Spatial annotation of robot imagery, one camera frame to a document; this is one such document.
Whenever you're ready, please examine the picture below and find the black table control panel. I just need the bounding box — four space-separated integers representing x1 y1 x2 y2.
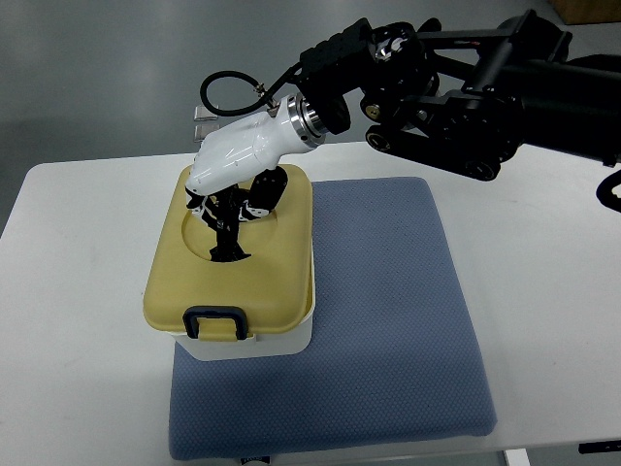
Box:
578 440 621 454

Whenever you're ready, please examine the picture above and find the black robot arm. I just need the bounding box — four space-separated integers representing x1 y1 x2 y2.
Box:
186 11 620 196

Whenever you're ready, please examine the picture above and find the upper silver floor plate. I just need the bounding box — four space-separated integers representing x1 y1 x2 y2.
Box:
193 105 218 121

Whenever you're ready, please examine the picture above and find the brown cardboard box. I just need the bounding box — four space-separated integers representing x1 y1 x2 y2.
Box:
548 0 620 25

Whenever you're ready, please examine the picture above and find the white table leg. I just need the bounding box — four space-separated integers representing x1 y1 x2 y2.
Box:
503 449 531 466

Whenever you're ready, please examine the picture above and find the silver floor plate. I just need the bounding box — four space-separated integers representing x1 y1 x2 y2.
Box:
193 122 220 143
193 105 218 121

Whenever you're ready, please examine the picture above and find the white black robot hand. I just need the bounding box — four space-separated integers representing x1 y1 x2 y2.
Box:
184 95 327 232

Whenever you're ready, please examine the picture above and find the lower silver floor plate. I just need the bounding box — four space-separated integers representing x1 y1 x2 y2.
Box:
193 122 220 143

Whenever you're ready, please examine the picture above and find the yellow box lid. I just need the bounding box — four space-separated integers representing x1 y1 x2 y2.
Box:
144 164 313 335

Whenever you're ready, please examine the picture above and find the blue padded mat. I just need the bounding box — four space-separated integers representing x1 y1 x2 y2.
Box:
169 178 497 460

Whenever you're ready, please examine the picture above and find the white storage box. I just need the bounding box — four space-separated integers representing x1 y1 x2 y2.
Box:
171 274 315 361

